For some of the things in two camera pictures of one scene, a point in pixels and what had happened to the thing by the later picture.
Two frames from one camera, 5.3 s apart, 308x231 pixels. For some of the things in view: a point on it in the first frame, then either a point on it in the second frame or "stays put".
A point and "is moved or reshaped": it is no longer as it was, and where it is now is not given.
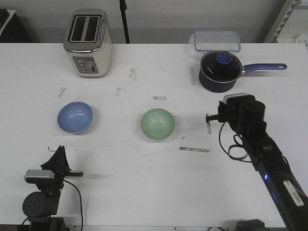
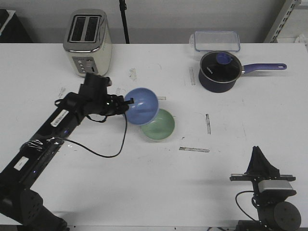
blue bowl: (75, 117) is moved or reshaped
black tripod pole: (123, 7) stays put
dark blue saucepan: (220, 71) stays put
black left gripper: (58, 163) to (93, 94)
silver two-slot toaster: (88, 40) stays put
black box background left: (12, 29) stays put
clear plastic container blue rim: (215, 41) stays put
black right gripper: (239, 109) to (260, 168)
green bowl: (158, 123) stays put
